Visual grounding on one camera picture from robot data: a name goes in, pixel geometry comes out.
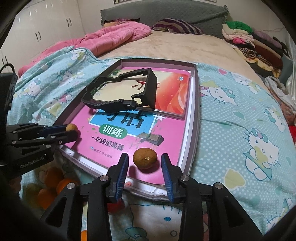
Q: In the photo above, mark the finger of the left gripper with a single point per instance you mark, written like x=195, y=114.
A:
x=55, y=137
x=50, y=130

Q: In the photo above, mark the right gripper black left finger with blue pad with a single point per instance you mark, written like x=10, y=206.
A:
x=64, y=215

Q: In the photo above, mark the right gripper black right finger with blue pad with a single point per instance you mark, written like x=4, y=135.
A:
x=227, y=220

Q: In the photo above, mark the small brown longan fruit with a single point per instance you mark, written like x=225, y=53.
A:
x=71, y=127

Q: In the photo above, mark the orange tangerine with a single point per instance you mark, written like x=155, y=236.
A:
x=46, y=197
x=64, y=182
x=52, y=177

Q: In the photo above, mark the red cherry tomato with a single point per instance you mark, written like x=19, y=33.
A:
x=115, y=207

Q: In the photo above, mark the large brown longan fruit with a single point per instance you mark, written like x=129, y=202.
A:
x=144, y=158

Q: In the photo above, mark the pink exercise book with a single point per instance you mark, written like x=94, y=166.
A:
x=105, y=136

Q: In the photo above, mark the grey cardboard box tray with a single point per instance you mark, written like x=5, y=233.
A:
x=126, y=65

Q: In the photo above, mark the hello kitty blue quilt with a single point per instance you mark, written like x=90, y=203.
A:
x=244, y=141

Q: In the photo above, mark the white wardrobe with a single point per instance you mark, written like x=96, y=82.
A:
x=38, y=26

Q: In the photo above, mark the pink quilt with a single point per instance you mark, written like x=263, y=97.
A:
x=99, y=42

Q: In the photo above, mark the red cream booklet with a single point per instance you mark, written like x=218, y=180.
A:
x=171, y=95

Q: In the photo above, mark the beige bed sheet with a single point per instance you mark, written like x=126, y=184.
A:
x=188, y=48

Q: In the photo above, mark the striped purple pillow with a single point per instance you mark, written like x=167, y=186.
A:
x=176, y=27

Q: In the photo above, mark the pile of folded clothes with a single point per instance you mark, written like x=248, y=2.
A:
x=262, y=52

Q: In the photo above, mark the grey bed headboard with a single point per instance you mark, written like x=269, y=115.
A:
x=207, y=17

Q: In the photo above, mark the black plastic frame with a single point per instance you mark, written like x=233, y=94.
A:
x=145, y=98

